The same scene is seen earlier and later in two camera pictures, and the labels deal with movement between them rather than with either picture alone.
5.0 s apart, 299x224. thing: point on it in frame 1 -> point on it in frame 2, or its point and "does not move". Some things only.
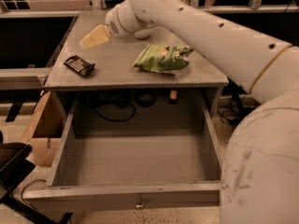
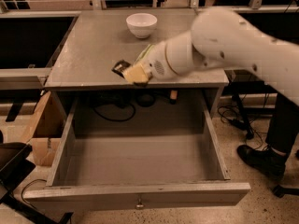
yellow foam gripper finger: [98, 36] -> [136, 75]
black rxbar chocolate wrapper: [79, 65] -> [120, 67]
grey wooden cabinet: [161, 63] does not move
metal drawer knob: [139, 206] does not move
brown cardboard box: [50, 126] does not move
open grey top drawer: [135, 166] does not move
